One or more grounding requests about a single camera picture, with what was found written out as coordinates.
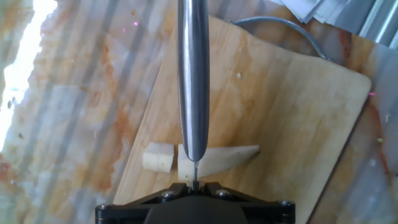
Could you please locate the white paper stack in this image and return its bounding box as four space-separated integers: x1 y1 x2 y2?
270 0 354 24

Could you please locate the wooden cutting board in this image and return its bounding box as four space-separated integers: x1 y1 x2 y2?
113 15 373 224

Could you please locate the marble pattern table mat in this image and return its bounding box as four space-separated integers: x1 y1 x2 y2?
0 0 398 224

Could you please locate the white radish slice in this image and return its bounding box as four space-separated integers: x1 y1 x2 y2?
142 142 175 174

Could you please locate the steel cleaver knife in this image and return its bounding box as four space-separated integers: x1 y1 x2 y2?
175 0 210 191

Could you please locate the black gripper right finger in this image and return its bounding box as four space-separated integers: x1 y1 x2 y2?
196 182 296 224

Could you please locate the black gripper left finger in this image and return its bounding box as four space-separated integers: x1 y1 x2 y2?
95 182 196 224

